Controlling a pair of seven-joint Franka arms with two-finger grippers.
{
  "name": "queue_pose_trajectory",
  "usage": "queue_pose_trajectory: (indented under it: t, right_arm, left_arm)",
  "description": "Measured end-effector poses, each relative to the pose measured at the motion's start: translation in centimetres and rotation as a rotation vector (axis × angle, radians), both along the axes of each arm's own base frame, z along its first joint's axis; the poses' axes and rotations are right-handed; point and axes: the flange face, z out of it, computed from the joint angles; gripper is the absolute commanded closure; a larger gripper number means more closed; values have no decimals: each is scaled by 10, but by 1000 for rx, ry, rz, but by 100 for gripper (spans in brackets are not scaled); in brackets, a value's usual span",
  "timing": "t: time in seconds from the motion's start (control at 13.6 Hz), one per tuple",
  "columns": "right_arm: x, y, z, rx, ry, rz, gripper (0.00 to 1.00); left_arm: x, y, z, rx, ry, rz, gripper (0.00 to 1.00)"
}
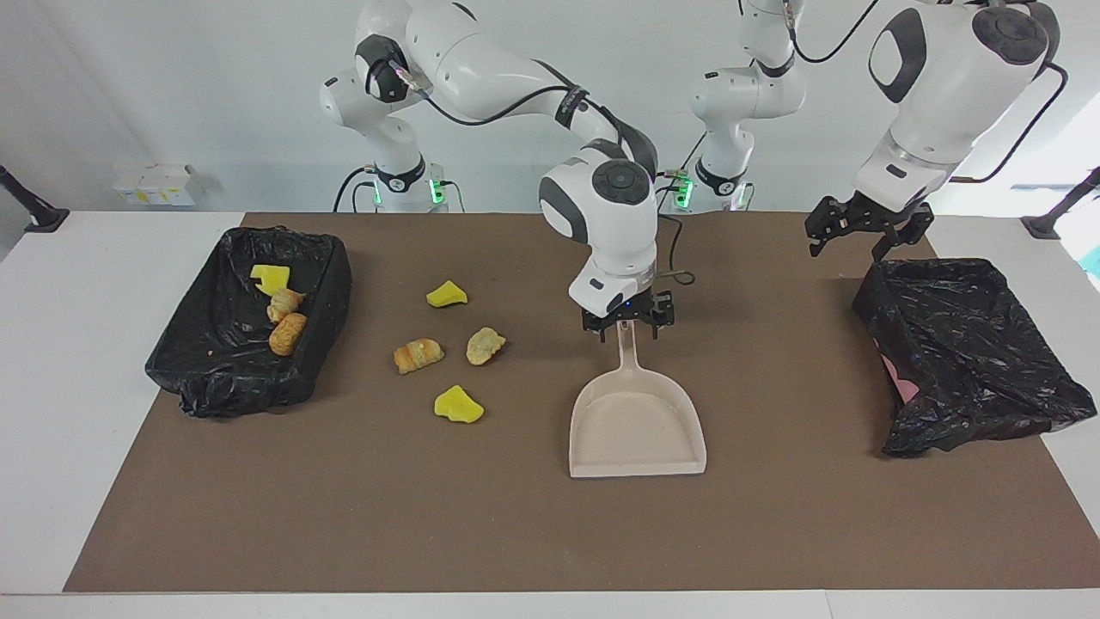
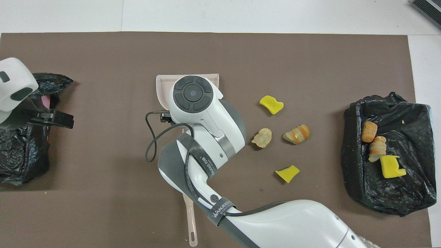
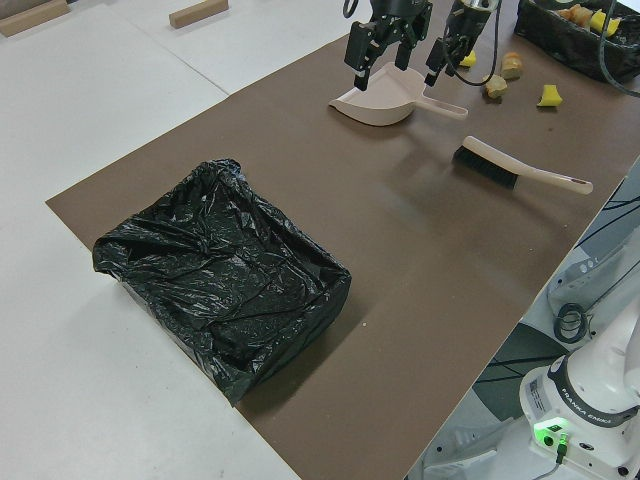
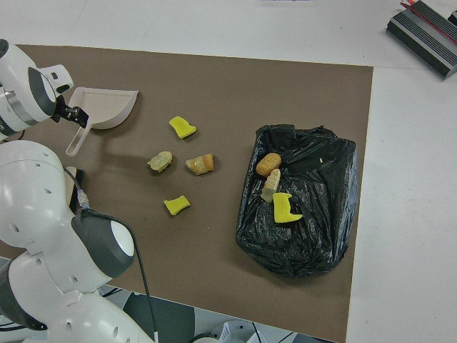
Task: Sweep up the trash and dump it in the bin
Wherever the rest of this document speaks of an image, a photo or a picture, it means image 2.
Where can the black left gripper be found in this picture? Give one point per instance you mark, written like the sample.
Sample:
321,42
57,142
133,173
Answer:
41,117

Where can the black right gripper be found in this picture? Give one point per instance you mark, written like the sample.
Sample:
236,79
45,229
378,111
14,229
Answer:
166,117

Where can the beige plastic dustpan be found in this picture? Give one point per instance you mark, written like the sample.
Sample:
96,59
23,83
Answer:
163,89

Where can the pale round cracker chip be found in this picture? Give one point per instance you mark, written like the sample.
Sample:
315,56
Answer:
262,137

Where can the yellow curved sponge piece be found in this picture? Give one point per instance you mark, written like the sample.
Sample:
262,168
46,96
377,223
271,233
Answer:
271,105

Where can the striped croissant piece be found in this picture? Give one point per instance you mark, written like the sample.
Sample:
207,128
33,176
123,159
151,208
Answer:
297,134

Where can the yellow sponge wedge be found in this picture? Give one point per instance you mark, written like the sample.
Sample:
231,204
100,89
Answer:
287,174

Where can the brown round bread bun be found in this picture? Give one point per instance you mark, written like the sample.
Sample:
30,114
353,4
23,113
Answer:
369,132

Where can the pale flaky pastry piece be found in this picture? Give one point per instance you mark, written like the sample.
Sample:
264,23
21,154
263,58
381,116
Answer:
377,148

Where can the yellow sponge piece with notch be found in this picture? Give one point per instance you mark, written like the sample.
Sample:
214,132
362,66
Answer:
391,167

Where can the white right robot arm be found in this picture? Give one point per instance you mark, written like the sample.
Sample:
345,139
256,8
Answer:
206,120

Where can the left black trash bag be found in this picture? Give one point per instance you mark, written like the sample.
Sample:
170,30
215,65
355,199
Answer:
20,162

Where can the black trash bag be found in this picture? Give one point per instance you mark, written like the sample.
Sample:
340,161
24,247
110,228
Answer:
396,199
20,162

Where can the right black trash bag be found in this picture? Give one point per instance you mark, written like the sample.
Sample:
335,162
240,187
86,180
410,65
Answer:
396,199

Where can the brown paper table mat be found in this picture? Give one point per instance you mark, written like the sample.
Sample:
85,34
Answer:
103,51

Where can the black ribbed device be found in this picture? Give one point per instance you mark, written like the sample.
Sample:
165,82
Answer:
429,8

